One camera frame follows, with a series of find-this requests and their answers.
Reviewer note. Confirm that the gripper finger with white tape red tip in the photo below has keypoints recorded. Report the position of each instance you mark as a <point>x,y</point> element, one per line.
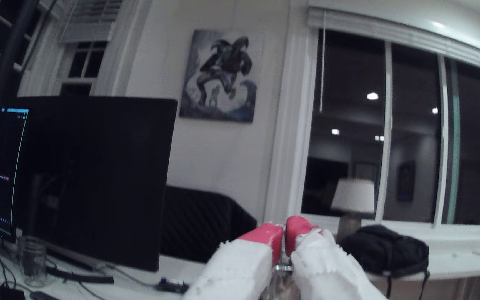
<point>240,266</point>
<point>327,271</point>

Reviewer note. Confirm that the black bag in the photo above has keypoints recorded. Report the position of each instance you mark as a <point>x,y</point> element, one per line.
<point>390,250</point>

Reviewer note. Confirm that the small black electronic device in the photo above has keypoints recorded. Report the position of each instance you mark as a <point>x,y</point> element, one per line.
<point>172,286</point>

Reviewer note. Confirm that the table lamp with white shade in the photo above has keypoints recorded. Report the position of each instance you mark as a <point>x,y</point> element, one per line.
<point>353,196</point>

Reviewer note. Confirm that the large white-framed window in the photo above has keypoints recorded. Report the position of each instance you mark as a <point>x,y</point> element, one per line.
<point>388,146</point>

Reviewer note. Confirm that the black monitor stand foot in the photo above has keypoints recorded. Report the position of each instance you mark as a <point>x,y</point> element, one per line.
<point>77,276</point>

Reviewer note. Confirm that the black computer monitor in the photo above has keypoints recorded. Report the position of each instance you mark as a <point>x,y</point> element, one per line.
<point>98,175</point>

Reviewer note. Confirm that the wide white window blind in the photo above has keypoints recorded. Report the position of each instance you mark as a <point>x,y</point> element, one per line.
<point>390,35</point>

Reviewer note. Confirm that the curved monitor with lit screen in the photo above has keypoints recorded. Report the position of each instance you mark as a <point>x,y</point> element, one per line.
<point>8,166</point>

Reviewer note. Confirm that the small white-framed window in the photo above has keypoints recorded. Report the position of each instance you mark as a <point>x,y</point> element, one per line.
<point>83,68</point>

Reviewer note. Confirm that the white slatted window blind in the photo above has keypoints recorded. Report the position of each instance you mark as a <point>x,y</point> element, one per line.
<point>92,21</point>

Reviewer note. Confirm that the dark figure wall painting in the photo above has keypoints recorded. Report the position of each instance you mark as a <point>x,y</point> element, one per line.
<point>221,75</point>

